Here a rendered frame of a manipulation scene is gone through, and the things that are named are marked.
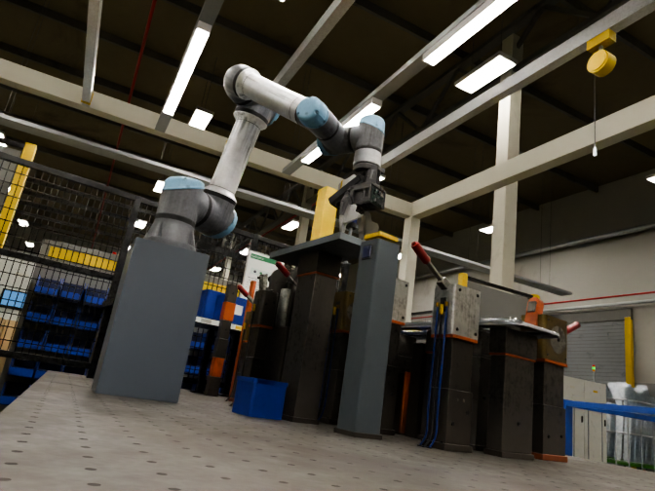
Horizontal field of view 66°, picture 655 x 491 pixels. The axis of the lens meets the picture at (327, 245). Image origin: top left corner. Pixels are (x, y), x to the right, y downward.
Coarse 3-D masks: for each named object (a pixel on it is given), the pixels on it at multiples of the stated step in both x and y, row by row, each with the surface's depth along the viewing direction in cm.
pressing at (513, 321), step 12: (408, 324) 141; (420, 324) 137; (480, 324) 128; (492, 324) 125; (504, 324) 123; (516, 324) 121; (528, 324) 115; (420, 336) 161; (540, 336) 128; (552, 336) 125
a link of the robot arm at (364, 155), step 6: (360, 150) 137; (366, 150) 136; (372, 150) 136; (354, 156) 139; (360, 156) 136; (366, 156) 135; (372, 156) 136; (378, 156) 137; (354, 162) 138; (360, 162) 136; (366, 162) 135; (372, 162) 135; (378, 162) 137
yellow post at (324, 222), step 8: (320, 192) 315; (328, 192) 310; (320, 200) 312; (320, 208) 309; (328, 208) 308; (336, 208) 312; (320, 216) 306; (328, 216) 307; (320, 224) 304; (328, 224) 306; (312, 232) 309; (320, 232) 302; (328, 232) 305
